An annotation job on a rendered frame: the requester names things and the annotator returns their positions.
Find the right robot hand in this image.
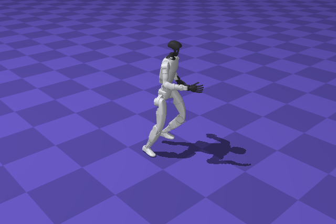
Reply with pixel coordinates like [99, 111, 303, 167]
[184, 82, 204, 93]

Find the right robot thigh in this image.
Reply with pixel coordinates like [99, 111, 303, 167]
[154, 95, 166, 133]

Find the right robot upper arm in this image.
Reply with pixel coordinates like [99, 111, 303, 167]
[161, 61, 170, 89]

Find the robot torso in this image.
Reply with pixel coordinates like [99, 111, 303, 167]
[158, 56, 179, 100]

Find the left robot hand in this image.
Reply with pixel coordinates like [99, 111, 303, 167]
[176, 76, 186, 85]

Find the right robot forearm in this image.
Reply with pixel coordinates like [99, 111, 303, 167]
[164, 82, 187, 91]

